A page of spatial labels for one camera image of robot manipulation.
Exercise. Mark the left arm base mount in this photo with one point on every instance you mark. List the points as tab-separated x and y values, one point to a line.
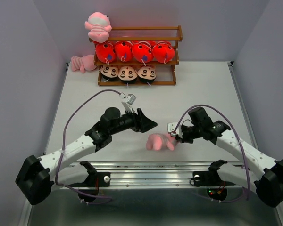
88	182

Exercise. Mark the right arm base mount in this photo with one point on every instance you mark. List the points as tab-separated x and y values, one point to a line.
216	190

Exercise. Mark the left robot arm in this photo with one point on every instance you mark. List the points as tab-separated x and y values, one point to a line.
36	176

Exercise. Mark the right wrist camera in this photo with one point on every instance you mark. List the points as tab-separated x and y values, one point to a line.
173	129

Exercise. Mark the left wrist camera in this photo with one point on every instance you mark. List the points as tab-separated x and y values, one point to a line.
127	101

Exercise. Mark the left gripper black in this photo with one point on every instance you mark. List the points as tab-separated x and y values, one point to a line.
141	123

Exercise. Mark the aluminium mounting rail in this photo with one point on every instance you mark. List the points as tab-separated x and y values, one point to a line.
152	175

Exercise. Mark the pink striped plush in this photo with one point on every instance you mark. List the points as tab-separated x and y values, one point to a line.
99	27
161	141
83	64

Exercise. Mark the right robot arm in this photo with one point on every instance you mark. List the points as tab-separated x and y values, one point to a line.
261	174

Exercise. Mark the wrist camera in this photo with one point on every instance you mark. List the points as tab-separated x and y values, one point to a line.
173	129
127	101

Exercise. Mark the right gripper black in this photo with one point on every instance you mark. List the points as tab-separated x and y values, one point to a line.
182	138

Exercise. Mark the doll plush orange cap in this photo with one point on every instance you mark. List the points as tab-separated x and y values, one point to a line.
109	72

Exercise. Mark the brown wooden three-tier shelf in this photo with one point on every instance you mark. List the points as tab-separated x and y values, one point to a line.
165	72

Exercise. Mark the red fish plush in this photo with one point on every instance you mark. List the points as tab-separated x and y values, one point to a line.
142	51
105	52
163	52
123	50

